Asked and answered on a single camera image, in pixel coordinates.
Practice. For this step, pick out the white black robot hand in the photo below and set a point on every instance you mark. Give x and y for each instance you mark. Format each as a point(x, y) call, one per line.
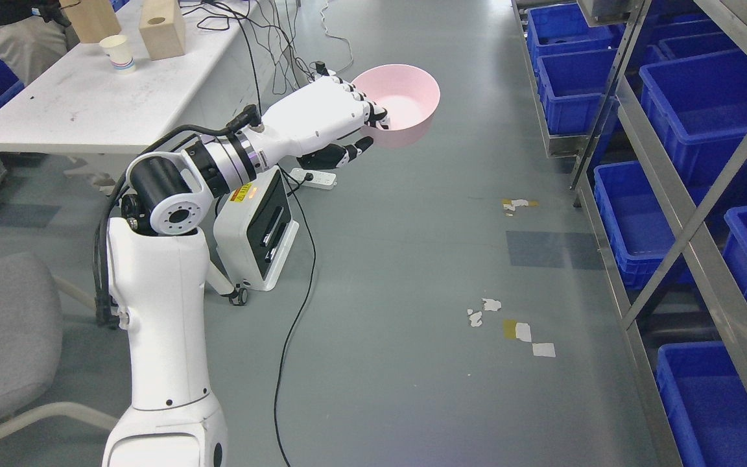
point(307, 123)

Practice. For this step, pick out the pink bowl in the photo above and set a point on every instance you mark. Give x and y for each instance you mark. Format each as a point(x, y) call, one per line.
point(410, 94)

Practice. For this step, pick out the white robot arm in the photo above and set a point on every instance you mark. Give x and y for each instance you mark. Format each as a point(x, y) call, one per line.
point(154, 263)

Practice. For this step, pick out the steel shelf rack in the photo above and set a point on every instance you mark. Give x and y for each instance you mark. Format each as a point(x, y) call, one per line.
point(693, 245)

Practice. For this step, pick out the white power strip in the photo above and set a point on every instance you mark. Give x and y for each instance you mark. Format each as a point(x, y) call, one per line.
point(314, 179)

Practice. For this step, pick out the white table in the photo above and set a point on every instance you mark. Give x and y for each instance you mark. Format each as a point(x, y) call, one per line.
point(82, 106)

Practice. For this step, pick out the white black device box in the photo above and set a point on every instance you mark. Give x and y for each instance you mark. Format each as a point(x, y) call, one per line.
point(254, 231)

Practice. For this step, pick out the wooden block with hole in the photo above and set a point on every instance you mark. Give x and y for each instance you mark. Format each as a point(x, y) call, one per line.
point(162, 29)

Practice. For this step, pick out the paper cup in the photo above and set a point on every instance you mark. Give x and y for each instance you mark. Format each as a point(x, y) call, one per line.
point(118, 51)

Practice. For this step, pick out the wooden block left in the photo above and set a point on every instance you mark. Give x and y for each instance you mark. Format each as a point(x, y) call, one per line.
point(92, 21)

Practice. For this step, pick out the grey office chair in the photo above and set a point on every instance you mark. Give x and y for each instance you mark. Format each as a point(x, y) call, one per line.
point(31, 333)

